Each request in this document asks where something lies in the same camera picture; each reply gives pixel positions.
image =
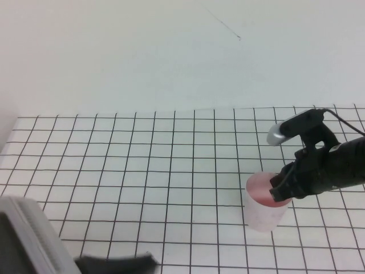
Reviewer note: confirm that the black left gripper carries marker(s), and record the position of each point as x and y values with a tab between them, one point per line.
119	264

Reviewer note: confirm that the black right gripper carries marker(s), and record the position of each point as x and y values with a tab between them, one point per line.
310	174

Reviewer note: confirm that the pink plastic cup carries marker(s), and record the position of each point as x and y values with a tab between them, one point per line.
263	211

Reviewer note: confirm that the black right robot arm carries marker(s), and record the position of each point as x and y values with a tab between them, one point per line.
349	162

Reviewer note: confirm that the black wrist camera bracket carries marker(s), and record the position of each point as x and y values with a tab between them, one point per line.
319	137

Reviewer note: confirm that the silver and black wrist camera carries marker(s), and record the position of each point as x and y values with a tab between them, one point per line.
296	124

